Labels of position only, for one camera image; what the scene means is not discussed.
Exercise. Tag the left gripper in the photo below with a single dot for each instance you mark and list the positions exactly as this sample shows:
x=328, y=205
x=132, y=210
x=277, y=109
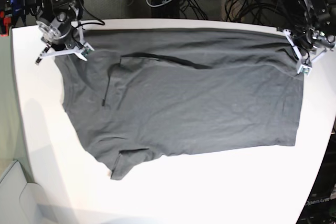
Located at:
x=308, y=54

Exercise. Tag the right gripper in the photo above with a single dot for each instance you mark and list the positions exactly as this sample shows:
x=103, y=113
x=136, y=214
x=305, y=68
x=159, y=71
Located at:
x=64, y=43

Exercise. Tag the grey t-shirt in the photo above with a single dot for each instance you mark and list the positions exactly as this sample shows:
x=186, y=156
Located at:
x=143, y=94

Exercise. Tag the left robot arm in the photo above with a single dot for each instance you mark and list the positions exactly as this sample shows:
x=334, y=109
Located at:
x=317, y=15

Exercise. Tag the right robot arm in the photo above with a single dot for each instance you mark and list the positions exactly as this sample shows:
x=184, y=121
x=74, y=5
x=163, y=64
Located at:
x=55, y=22

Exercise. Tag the red clamp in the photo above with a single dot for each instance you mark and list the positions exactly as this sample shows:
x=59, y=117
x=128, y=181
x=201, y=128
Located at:
x=5, y=24

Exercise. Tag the white bin corner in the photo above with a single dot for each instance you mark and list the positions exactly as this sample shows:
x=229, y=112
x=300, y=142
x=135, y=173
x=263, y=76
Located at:
x=21, y=201

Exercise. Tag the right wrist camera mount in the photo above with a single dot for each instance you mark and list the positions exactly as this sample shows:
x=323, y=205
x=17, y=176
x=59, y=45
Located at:
x=86, y=48

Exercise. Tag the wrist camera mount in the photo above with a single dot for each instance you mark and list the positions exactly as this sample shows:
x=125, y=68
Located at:
x=86, y=48
x=314, y=38

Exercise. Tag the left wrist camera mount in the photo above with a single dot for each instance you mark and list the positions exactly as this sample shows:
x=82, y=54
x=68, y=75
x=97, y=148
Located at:
x=314, y=38

